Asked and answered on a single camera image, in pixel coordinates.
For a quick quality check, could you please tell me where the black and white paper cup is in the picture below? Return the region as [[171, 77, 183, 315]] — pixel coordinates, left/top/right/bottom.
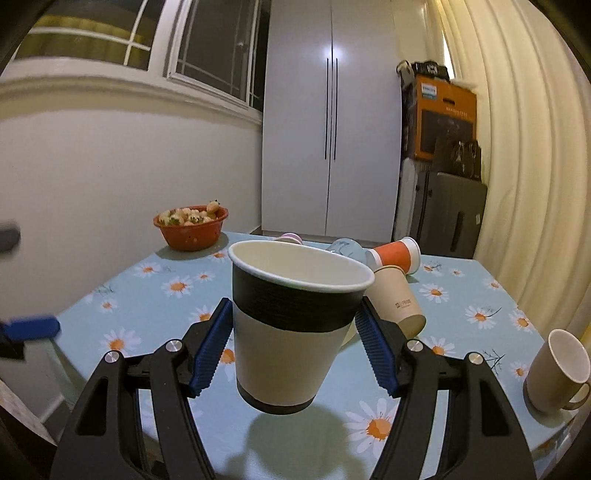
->
[[228, 240, 375, 415]]

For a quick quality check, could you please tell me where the teal sleeve paper cup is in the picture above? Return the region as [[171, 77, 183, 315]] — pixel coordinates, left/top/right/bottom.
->
[[341, 322, 356, 348]]

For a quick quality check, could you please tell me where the brown kraft paper cup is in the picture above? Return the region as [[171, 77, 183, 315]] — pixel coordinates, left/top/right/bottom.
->
[[366, 265, 427, 339]]

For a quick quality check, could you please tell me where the orange sleeve paper cup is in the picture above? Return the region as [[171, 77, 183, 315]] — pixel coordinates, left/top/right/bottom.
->
[[366, 237, 421, 275]]

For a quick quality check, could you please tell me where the clear glass cup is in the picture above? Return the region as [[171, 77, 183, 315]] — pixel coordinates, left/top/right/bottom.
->
[[327, 238, 368, 265]]

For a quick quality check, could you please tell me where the pink sleeve paper cup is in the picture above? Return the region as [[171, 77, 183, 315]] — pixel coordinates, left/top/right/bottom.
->
[[274, 232, 304, 245]]

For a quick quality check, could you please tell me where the beige ceramic mug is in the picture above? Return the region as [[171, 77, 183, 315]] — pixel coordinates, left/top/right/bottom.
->
[[524, 329, 590, 414]]

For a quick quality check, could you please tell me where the blue daisy tablecloth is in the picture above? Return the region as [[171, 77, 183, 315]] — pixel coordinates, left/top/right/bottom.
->
[[56, 233, 571, 479]]

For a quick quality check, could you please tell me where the pile of small fruits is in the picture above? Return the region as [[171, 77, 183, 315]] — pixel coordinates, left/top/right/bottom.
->
[[155, 200, 221, 226]]

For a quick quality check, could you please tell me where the red bowl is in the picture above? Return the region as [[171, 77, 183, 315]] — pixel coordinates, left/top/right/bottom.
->
[[152, 207, 229, 252]]

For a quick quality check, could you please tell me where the white suitcase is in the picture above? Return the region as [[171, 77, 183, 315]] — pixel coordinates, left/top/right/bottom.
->
[[393, 158, 431, 240]]

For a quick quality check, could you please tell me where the white framed window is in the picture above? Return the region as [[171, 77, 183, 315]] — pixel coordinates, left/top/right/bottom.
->
[[1, 0, 270, 125]]

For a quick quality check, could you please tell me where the black handbag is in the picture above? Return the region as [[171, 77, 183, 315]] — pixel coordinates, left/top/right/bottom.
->
[[433, 137, 482, 182]]

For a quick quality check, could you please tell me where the orange cardboard appliance box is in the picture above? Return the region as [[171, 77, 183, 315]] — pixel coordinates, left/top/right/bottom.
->
[[403, 75, 477, 161]]

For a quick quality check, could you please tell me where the white double-door cabinet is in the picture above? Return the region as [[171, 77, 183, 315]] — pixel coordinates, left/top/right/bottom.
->
[[262, 1, 402, 244]]

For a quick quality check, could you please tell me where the cream curtain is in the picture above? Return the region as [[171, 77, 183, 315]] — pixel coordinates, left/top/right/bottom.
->
[[434, 1, 590, 340]]

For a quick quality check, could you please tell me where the black camera bag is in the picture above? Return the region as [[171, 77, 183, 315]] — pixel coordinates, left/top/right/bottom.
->
[[397, 60, 451, 84]]

